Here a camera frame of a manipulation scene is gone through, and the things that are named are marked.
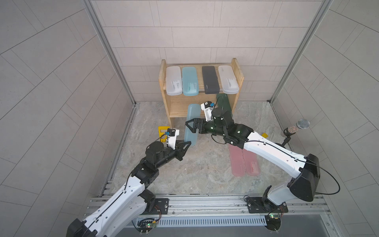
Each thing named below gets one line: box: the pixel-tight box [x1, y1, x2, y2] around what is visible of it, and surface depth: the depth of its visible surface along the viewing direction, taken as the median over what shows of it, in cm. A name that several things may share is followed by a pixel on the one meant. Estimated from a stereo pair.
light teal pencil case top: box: [181, 66, 199, 97], surface depth 68 cm
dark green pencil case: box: [216, 93, 233, 117], surface depth 91 cm
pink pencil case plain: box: [228, 143, 246, 177], surface depth 86 cm
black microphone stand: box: [281, 130, 296, 152], surface depth 81 cm
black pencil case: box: [201, 65, 220, 95], surface depth 70 cm
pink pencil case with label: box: [242, 149, 260, 177], surface depth 84 cm
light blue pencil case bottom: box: [184, 103, 202, 147], surface depth 69 cm
